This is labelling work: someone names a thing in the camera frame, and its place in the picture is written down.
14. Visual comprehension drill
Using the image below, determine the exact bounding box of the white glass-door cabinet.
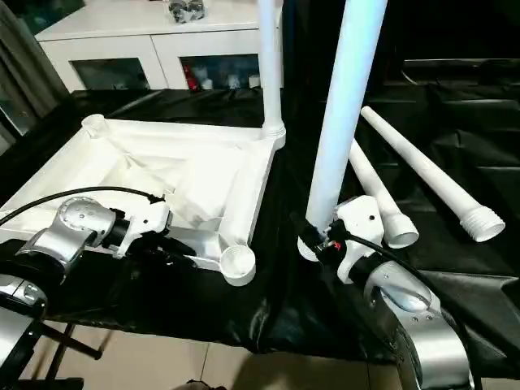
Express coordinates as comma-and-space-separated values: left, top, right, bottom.
36, 0, 285, 92

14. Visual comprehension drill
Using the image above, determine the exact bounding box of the white plastic table top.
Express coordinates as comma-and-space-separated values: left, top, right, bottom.
0, 114, 288, 288

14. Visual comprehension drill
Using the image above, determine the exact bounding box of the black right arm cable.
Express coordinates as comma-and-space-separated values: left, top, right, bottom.
329, 230, 488, 390

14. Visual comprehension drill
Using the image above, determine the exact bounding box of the grey window curtain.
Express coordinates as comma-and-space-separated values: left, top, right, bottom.
0, 0, 72, 143

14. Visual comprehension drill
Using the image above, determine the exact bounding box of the white plastic table leg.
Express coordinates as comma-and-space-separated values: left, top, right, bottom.
297, 0, 390, 262
257, 0, 288, 149
349, 138, 421, 250
359, 106, 507, 244

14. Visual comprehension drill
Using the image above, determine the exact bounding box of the black work mat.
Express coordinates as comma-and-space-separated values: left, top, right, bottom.
0, 85, 520, 383

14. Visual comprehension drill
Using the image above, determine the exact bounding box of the small grey bundle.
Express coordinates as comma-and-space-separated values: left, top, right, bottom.
167, 0, 206, 24

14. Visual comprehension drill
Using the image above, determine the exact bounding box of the black side table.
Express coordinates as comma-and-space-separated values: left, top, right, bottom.
401, 57, 520, 85

